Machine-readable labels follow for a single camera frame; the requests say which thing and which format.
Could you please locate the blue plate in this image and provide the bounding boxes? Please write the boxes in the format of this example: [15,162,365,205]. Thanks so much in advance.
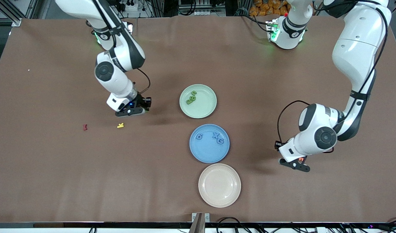
[189,124,230,164]

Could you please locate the black table edge rail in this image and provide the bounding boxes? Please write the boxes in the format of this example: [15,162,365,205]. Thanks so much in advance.
[0,221,396,229]

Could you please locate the white power strip with plugs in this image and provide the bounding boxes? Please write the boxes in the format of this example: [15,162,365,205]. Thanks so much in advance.
[115,0,143,12]

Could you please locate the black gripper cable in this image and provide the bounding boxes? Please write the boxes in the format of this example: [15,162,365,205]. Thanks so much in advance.
[93,0,151,96]
[277,0,392,143]

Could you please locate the silver clamp bracket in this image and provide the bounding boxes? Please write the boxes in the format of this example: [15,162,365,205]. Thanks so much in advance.
[192,212,210,223]

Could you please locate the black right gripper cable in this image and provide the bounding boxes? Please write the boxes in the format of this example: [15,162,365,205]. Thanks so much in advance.
[93,0,151,96]

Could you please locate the orange packet pile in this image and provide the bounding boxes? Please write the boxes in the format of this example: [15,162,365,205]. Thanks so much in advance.
[249,0,291,17]

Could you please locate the dark metal post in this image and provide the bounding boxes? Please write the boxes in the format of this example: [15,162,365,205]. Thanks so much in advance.
[188,213,206,233]

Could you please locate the black looped cable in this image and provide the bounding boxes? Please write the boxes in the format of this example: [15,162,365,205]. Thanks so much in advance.
[216,217,250,233]

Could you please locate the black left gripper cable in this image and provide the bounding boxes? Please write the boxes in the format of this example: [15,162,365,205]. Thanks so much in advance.
[277,0,392,143]

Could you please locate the beige plate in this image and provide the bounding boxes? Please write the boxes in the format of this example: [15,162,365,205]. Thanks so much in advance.
[198,163,242,208]

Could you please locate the green plate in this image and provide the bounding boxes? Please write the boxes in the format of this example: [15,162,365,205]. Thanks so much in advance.
[179,84,217,119]

